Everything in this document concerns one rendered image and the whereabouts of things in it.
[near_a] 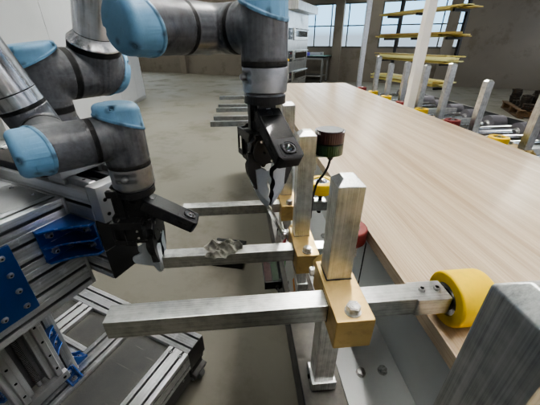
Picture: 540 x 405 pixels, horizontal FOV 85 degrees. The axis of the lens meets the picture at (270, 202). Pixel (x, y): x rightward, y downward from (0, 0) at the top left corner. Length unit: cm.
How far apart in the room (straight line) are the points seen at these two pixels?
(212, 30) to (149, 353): 116
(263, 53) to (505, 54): 1162
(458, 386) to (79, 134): 53
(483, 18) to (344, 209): 1159
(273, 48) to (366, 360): 68
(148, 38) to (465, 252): 66
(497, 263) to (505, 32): 1139
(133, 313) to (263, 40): 42
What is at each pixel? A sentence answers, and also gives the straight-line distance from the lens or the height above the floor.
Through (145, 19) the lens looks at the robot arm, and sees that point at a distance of 45.
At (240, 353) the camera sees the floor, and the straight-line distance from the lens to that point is 154.
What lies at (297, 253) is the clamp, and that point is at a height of 87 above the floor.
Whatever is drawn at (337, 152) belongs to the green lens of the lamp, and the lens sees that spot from 61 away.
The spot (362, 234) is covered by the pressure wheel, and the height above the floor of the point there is 91.
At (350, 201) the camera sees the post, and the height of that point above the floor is 110.
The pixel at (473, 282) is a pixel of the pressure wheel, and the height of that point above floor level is 98.
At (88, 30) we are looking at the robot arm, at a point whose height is 129.
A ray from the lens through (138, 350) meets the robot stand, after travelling 139.
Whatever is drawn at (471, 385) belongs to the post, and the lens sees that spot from 21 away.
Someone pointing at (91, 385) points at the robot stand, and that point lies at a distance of 137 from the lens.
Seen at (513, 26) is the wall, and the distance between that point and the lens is 1200.
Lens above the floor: 127
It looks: 29 degrees down
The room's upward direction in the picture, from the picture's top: straight up
